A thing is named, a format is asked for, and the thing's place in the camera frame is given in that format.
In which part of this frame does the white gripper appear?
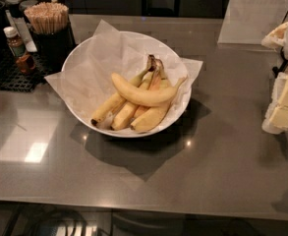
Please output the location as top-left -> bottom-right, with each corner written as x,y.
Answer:
261,22 -> 288,134

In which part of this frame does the orange-tinted inner banana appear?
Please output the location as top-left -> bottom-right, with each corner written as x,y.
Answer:
134,70 -> 161,118

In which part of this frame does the white bowl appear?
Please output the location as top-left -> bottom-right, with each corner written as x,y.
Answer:
61,30 -> 193,139

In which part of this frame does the white paper liner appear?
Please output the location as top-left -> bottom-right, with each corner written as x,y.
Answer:
44,19 -> 203,137

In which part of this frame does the black chopstick holder cup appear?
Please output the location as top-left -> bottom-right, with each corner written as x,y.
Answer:
31,23 -> 76,73

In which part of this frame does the wooden chopsticks bundle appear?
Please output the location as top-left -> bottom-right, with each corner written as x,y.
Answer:
25,2 -> 69,34

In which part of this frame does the small sauce bottle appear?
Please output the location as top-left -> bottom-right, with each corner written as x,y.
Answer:
3,27 -> 35,75

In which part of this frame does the dark lidded jar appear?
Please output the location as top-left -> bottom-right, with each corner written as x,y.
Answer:
5,0 -> 24,18
19,0 -> 38,20

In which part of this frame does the black grid mat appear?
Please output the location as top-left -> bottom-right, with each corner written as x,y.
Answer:
0,48 -> 53,92

